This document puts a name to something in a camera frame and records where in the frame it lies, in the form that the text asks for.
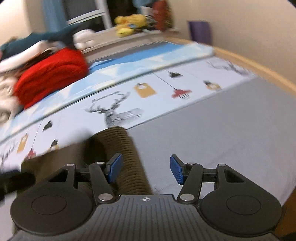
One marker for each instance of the printed light blue bedsheet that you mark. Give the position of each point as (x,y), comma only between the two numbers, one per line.
(123,92)

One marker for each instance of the yellow plush toy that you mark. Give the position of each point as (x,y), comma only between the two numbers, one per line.
(128,25)

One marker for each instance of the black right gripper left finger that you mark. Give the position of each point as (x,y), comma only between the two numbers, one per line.
(63,201)

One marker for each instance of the dark teal garment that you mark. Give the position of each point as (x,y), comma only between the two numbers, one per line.
(65,36)

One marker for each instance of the white garment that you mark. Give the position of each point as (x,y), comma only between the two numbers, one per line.
(37,51)

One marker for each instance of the purple box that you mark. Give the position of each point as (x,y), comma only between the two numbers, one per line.
(200,31)

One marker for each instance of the grey blanket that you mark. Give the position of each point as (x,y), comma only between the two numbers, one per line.
(250,126)

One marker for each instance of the red knitted garment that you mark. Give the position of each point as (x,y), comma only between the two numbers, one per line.
(49,75)

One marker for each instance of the wooden bed frame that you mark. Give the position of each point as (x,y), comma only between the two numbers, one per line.
(258,69)

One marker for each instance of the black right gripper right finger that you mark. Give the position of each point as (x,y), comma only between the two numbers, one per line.
(227,201)

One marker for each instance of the brown corduroy pants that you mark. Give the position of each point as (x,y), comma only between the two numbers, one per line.
(126,176)

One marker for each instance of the beige garment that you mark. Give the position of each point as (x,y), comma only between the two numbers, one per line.
(10,104)

